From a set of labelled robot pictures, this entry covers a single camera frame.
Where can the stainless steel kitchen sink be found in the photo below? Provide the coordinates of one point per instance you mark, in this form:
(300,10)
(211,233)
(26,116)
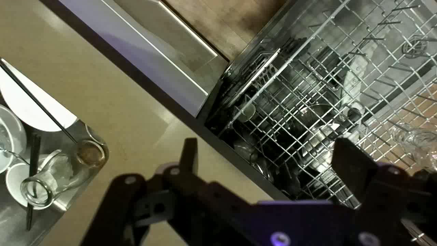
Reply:
(21,224)

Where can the clear drinking glass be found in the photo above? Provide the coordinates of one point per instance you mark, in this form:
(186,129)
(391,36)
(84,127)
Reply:
(63,170)

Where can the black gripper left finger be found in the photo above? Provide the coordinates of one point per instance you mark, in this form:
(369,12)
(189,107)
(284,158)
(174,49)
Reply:
(132,204)

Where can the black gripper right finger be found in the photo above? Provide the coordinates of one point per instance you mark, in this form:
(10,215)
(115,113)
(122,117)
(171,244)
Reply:
(396,209)

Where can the white bowl in sink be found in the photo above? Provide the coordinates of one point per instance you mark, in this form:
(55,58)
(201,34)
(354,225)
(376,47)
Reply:
(13,139)

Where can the white wire dishwasher rack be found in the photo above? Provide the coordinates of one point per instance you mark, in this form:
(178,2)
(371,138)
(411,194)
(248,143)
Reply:
(321,71)

